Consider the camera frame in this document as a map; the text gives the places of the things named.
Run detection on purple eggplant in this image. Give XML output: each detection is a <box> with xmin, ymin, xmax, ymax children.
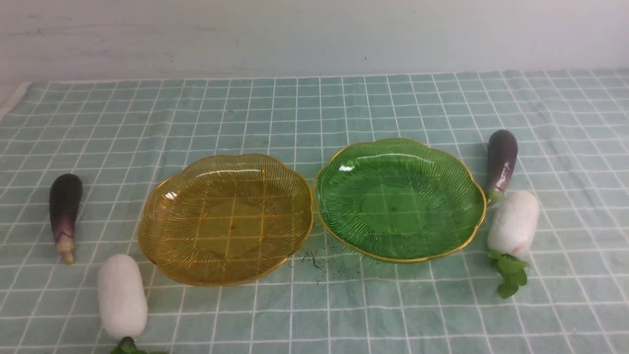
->
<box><xmin>49</xmin><ymin>173</ymin><xmax>83</xmax><ymax>265</ymax></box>
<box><xmin>485</xmin><ymin>129</ymin><xmax>518</xmax><ymax>207</ymax></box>

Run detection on white radish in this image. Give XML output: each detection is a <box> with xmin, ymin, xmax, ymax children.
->
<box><xmin>487</xmin><ymin>191</ymin><xmax>541</xmax><ymax>299</ymax></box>
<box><xmin>97</xmin><ymin>254</ymin><xmax>148</xmax><ymax>354</ymax></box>

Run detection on green glass plate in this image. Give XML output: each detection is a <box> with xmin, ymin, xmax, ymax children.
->
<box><xmin>313</xmin><ymin>138</ymin><xmax>487</xmax><ymax>264</ymax></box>

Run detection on amber glass plate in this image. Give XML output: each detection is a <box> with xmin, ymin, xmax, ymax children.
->
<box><xmin>138</xmin><ymin>154</ymin><xmax>313</xmax><ymax>287</ymax></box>

